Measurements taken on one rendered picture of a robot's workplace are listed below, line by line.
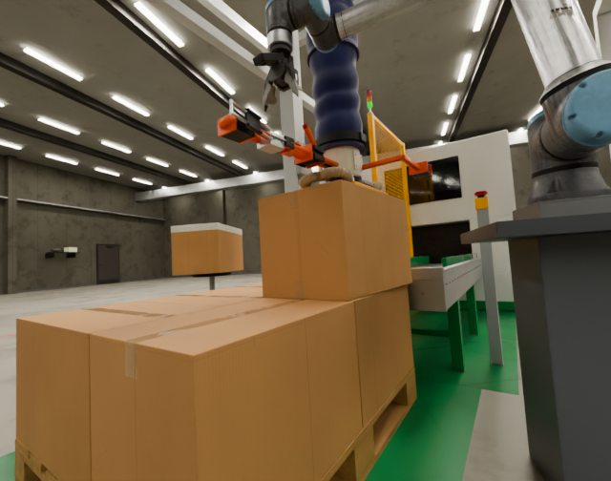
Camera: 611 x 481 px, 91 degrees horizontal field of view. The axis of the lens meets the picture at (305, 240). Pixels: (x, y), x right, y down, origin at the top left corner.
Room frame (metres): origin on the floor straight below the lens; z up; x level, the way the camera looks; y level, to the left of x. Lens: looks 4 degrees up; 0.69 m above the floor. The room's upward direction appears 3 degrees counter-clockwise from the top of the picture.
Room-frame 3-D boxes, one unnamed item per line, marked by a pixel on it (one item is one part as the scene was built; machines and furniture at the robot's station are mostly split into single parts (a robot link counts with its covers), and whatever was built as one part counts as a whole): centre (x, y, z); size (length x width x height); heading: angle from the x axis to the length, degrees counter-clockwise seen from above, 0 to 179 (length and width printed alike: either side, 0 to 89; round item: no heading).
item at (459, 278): (2.44, -1.29, 0.50); 2.31 x 0.05 x 0.19; 146
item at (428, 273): (1.66, -0.36, 0.58); 0.70 x 0.03 x 0.06; 56
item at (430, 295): (1.66, -0.36, 0.48); 0.70 x 0.03 x 0.15; 56
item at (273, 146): (0.96, 0.09, 1.07); 0.07 x 0.07 x 0.04; 54
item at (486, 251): (1.85, -1.10, 0.50); 0.07 x 0.07 x 1.00; 56
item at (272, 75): (1.02, 0.04, 1.36); 0.09 x 0.08 x 0.12; 144
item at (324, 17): (0.98, -0.06, 1.53); 0.12 x 0.12 x 0.09; 69
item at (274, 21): (1.01, 0.05, 1.53); 0.10 x 0.09 x 0.12; 69
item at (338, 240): (1.34, -0.16, 0.74); 0.60 x 0.40 x 0.40; 142
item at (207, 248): (2.71, 0.85, 0.82); 0.60 x 0.40 x 0.40; 174
